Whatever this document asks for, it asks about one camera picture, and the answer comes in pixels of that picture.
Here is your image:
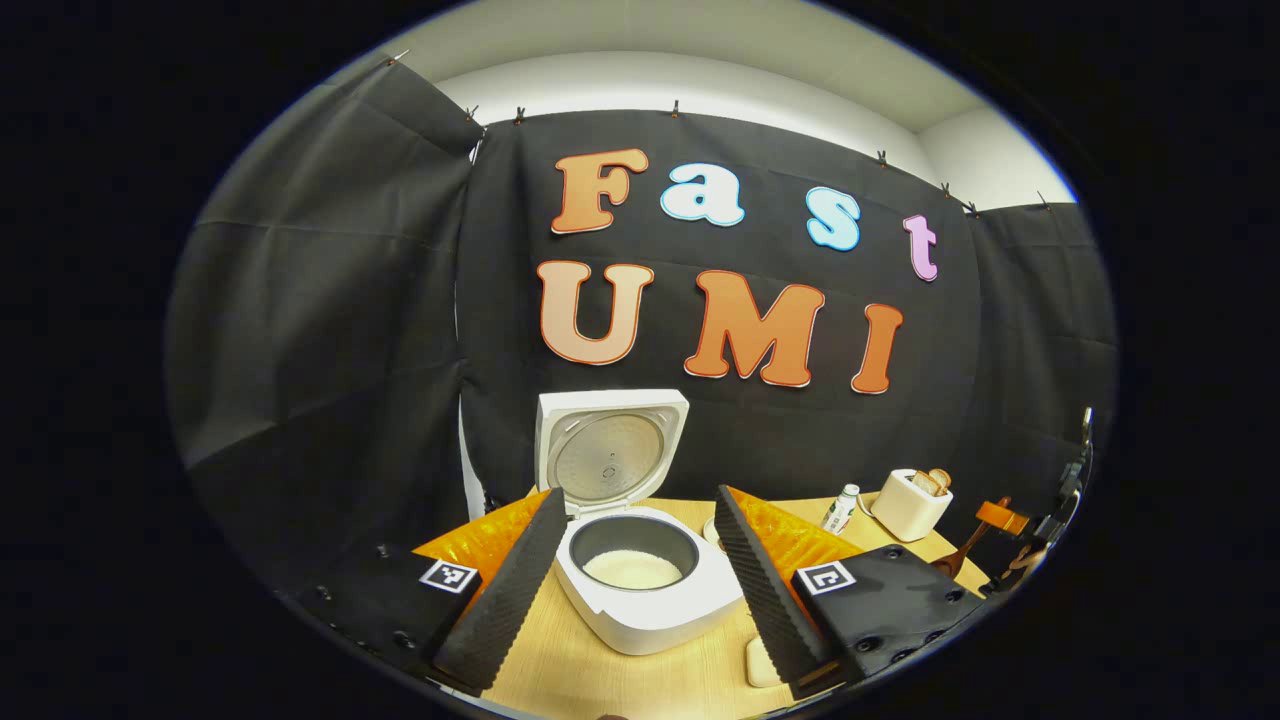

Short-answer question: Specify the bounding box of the heap of white rice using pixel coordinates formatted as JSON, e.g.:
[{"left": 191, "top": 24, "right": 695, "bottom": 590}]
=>
[{"left": 582, "top": 548, "right": 685, "bottom": 592}]

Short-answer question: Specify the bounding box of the cream toaster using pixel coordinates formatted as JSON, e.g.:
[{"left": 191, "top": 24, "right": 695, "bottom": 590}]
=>
[{"left": 869, "top": 468, "right": 955, "bottom": 544}]

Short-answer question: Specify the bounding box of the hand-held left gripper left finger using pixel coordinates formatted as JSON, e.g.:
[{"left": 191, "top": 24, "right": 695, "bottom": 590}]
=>
[{"left": 295, "top": 487, "right": 568, "bottom": 696}]

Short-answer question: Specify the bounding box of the white drink bottle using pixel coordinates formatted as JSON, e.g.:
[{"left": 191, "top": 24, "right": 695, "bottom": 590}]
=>
[{"left": 821, "top": 484, "right": 862, "bottom": 534}]

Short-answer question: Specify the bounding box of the white rice cooker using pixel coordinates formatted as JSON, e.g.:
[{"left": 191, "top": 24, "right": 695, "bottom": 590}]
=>
[{"left": 534, "top": 388, "right": 747, "bottom": 657}]

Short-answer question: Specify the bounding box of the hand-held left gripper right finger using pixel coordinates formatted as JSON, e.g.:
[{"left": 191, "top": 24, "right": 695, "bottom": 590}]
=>
[{"left": 713, "top": 485, "right": 991, "bottom": 701}]

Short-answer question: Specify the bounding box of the brown wooden spoon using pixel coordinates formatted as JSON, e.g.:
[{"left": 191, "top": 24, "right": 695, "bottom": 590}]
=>
[{"left": 929, "top": 518, "right": 992, "bottom": 582}]

